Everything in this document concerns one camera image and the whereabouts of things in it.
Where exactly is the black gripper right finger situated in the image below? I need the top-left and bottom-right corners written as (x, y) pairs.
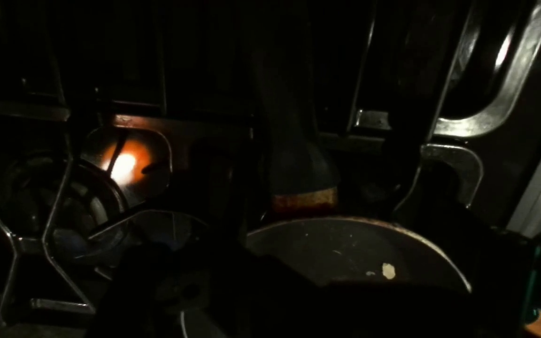
top-left (401, 180), bottom-right (536, 338)

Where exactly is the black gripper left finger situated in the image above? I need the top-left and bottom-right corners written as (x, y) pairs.
top-left (89, 240), bottom-right (324, 338)

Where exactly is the black frying pan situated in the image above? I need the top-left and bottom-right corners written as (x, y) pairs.
top-left (245, 0), bottom-right (474, 297)

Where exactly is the round gas burner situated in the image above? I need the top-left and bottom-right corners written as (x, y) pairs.
top-left (4, 152), bottom-right (130, 283)

